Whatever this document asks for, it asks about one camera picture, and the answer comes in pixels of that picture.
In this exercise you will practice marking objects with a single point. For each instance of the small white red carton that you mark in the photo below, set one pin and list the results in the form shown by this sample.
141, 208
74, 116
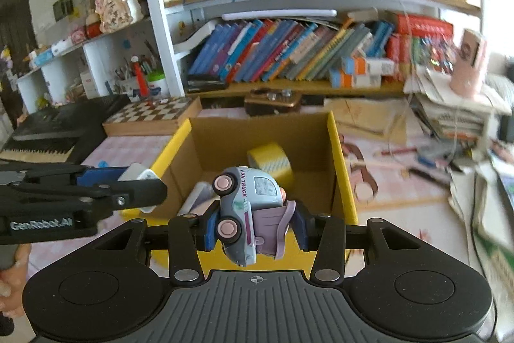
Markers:
89, 85

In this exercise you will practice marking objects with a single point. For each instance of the white jar green lid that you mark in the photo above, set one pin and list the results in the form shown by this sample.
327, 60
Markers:
158, 85

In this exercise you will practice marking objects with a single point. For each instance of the red book set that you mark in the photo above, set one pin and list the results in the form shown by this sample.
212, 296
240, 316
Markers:
421, 41

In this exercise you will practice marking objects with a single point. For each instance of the yellow cardboard box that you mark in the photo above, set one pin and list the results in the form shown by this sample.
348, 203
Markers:
225, 150

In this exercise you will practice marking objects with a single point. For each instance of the white tissue pack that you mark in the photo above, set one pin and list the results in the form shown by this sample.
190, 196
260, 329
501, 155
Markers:
62, 47

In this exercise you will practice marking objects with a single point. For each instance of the pink ceramic figurine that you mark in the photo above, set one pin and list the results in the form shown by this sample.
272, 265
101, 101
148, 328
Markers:
116, 7

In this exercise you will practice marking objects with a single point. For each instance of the small red white figurine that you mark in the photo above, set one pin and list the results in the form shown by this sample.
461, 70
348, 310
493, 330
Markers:
93, 27

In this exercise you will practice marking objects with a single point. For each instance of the black flat case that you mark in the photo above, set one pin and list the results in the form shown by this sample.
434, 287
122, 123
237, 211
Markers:
207, 83

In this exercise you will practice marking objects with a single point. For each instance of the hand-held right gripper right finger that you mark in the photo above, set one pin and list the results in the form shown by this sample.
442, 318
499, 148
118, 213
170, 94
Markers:
299, 226

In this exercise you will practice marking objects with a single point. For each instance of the desktop with pink checkered cloth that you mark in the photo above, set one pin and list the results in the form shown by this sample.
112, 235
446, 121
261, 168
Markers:
401, 222

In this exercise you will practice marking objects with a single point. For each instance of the yellow tape roll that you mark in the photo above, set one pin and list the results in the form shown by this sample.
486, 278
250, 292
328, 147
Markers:
269, 160

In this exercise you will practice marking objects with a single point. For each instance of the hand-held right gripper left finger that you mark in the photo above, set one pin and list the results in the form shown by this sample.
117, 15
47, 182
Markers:
209, 238

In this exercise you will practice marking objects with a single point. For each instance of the red pencil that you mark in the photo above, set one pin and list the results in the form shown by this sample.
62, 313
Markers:
397, 151

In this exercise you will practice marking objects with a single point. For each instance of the black pen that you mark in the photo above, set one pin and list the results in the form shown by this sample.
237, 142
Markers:
425, 176

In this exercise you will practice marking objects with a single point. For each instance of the white pen holder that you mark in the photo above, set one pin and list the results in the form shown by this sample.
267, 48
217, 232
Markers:
126, 82

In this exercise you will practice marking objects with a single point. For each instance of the row of blue spine books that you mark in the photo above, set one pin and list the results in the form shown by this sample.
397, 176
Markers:
273, 49

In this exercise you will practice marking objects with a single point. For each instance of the blue tissue pack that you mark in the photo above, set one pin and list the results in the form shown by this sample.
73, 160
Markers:
42, 57

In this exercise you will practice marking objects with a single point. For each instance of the person's left hand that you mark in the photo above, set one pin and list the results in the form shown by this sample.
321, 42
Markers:
14, 286

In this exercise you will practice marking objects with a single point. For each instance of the green book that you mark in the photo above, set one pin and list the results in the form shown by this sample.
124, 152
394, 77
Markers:
498, 258

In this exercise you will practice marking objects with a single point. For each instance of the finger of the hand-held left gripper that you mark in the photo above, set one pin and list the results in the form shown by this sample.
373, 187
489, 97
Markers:
96, 176
140, 192

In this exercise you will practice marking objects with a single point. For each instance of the wooden chessboard box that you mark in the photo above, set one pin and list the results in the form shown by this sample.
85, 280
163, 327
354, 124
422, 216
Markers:
152, 112

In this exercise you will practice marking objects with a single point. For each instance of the black electronic keyboard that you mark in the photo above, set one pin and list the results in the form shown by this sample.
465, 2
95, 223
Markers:
48, 130

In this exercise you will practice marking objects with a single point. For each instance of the pink cup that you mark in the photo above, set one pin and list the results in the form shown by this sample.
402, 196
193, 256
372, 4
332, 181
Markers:
468, 69

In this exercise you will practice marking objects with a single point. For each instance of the white bookshelf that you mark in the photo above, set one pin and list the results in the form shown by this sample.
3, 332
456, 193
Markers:
156, 25

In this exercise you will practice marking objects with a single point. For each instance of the green leaf card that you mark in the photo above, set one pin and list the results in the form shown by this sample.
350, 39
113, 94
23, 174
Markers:
63, 3

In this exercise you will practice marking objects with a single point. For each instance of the orange white small carton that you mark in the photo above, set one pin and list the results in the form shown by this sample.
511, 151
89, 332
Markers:
355, 80
369, 65

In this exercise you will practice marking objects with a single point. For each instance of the stack of papers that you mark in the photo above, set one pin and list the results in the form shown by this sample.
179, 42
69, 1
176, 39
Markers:
449, 118

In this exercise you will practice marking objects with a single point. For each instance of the grey purple toy truck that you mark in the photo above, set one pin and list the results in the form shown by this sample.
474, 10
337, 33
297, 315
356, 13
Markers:
245, 202

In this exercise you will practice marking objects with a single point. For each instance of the white corner shelf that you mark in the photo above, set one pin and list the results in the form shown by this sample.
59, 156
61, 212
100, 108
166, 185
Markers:
90, 57

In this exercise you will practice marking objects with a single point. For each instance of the red tall bottle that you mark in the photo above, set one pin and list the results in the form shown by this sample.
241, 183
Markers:
140, 82

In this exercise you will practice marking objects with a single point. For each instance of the brown wooden instrument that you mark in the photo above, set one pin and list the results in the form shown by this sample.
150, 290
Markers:
273, 104

